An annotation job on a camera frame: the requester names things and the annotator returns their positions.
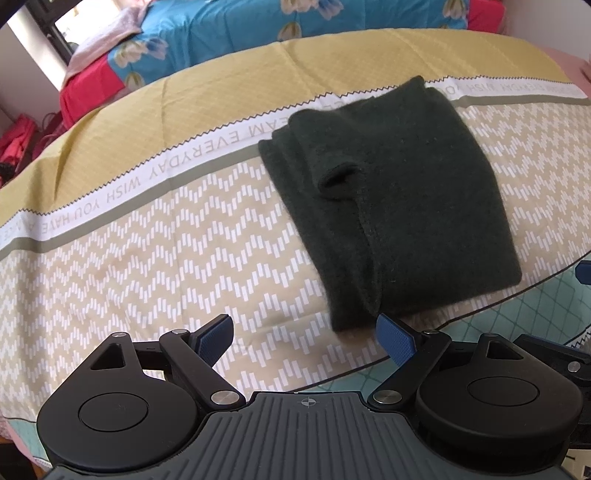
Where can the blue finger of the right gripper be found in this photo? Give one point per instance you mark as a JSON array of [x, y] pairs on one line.
[[572, 363], [583, 270]]

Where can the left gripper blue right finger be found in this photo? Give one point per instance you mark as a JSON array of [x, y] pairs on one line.
[[414, 353]]

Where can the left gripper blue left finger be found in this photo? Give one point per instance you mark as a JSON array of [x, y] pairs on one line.
[[191, 357]]

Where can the dark green knit sweater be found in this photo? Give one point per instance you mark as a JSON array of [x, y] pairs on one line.
[[395, 202]]

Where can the yellow patterned bed quilt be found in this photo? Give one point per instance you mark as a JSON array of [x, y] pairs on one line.
[[155, 213]]

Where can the red bag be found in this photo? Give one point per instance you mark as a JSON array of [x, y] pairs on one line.
[[24, 141]]

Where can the red bed cover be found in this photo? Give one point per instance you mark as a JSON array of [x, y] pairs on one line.
[[98, 85]]

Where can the blue floral bedsheet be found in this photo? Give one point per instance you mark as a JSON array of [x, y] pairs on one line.
[[180, 34]]

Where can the pink blanket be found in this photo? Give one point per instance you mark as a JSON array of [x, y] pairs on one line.
[[128, 23]]

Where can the dark window frame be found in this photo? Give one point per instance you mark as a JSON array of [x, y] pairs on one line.
[[46, 13]]

